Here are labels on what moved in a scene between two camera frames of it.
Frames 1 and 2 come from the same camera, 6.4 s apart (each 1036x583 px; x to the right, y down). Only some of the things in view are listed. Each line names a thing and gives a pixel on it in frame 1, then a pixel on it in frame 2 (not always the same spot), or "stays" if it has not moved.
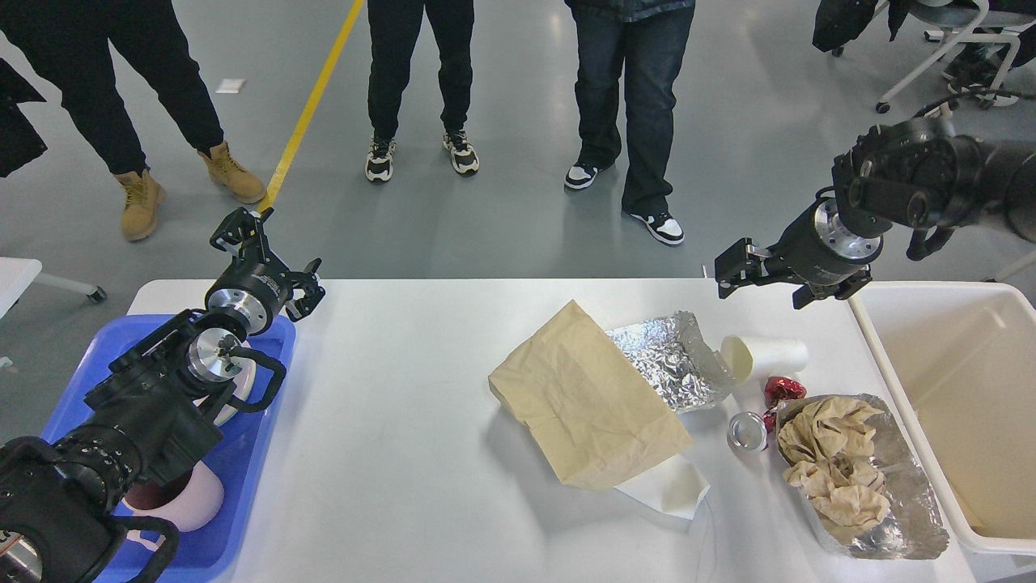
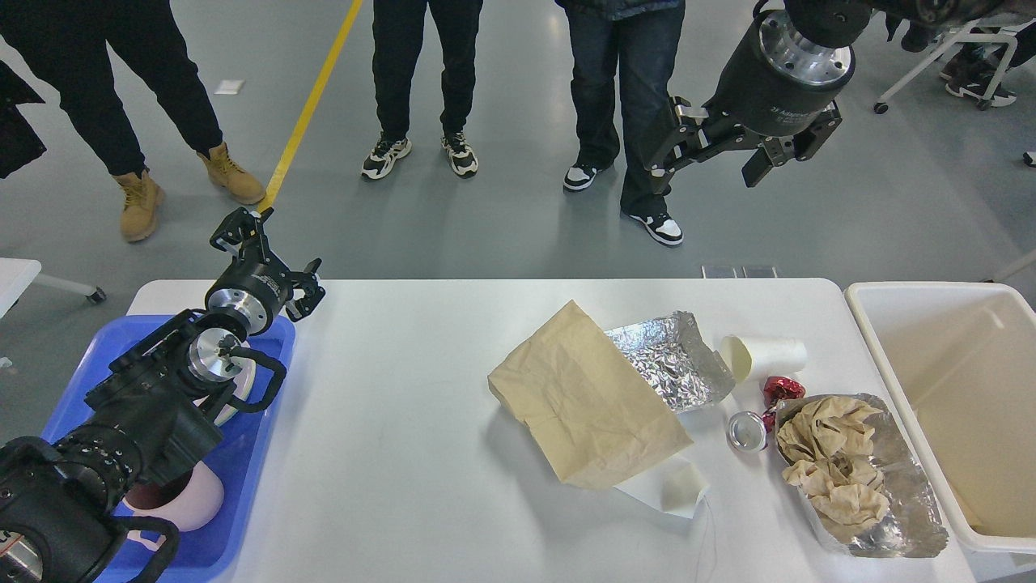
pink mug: (190, 500) stays
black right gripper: (817, 248) to (774, 82)
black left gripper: (256, 287) stays
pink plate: (244, 383) stays
